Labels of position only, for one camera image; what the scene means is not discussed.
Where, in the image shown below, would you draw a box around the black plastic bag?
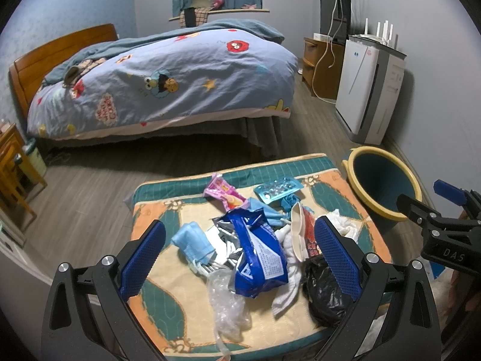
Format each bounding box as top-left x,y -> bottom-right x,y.
302,256 -> 353,328

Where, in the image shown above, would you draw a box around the red white paper cup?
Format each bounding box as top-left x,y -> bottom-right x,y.
291,202 -> 321,262

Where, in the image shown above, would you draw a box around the light blue face mask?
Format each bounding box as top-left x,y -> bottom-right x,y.
171,222 -> 215,265

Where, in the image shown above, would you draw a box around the blue white snack bag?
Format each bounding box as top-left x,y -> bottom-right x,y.
215,208 -> 288,298

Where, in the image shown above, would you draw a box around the clear plastic bag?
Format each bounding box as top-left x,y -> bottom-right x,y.
207,269 -> 251,342

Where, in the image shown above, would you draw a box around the blue pill blister pack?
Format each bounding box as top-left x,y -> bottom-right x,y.
253,177 -> 303,205

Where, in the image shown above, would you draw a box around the pink snack wrapper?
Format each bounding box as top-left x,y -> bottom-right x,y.
203,173 -> 250,212

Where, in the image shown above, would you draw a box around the white tissue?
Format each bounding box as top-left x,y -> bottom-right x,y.
325,209 -> 361,242

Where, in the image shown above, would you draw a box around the teal glove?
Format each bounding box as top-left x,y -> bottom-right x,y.
280,193 -> 301,213

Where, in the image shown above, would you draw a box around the teal yellow trash bin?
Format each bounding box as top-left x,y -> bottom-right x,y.
342,146 -> 423,233

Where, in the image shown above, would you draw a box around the green orange patterned mat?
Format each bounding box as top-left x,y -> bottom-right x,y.
129,153 -> 391,360

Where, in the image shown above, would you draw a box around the white air purifier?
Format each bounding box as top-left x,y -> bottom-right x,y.
336,35 -> 406,146

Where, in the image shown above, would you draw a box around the wooden side stool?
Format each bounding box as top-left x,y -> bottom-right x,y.
1,121 -> 47,227

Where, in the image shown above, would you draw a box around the white wifi router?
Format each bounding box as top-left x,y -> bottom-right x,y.
355,18 -> 397,48

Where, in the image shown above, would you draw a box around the wooden tv cabinet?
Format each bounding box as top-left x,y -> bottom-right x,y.
302,38 -> 345,102

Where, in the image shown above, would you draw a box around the black television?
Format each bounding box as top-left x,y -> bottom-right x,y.
320,0 -> 351,46

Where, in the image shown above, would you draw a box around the cartoon print blue duvet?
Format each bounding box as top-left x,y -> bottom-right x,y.
27,19 -> 298,141

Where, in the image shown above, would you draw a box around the wooden bed headboard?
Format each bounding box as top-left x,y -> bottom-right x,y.
9,24 -> 118,118

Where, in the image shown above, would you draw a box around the white power cable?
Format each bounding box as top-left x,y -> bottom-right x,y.
311,0 -> 352,103

